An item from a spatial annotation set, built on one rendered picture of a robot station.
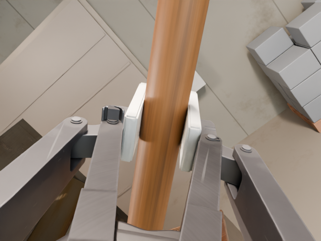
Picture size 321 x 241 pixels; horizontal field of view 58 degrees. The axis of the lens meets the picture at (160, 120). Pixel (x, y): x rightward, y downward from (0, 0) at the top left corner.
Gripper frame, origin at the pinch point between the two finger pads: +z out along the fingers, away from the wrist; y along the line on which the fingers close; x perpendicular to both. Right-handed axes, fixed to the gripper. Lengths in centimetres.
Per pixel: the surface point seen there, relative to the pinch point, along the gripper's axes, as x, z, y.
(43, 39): -64, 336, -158
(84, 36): -53, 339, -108
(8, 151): -89, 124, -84
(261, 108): -110, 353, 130
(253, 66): -56, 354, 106
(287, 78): -48, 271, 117
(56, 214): -119, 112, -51
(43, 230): -118, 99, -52
